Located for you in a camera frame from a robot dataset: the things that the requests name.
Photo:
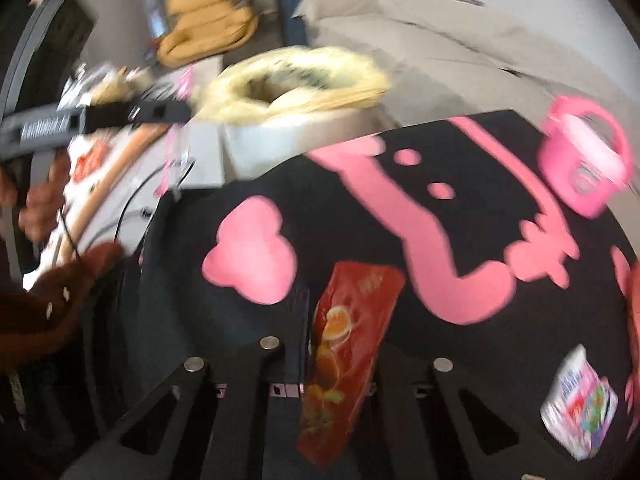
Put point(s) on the person's left hand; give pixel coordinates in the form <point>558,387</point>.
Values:
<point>45,200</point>

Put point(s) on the cream fluffy basket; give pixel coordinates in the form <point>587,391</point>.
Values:
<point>340,75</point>

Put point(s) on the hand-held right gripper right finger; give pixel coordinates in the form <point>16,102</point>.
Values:
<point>400,410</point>

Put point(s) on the grey sofa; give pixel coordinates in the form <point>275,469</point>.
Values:
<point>450,45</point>

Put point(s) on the person's left forearm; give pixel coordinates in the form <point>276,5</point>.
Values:
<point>55,300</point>

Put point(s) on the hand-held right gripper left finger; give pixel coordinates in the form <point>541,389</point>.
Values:
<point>294,355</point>

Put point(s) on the white pink snack packet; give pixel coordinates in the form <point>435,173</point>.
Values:
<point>580,405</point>

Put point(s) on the dark curved frame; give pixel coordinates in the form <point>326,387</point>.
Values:
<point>70,25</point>

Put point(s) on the yellow pet bed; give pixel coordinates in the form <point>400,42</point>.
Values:
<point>200,35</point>

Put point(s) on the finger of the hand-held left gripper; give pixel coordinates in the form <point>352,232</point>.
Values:
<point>145,111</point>

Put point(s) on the white storage box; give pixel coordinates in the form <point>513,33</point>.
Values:
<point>270,145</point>

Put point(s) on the wooden hoop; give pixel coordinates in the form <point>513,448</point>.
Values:
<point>115,175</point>

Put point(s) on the red orange snack packet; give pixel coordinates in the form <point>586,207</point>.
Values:
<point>350,340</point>

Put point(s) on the red white packet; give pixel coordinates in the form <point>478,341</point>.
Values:
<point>90,165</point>

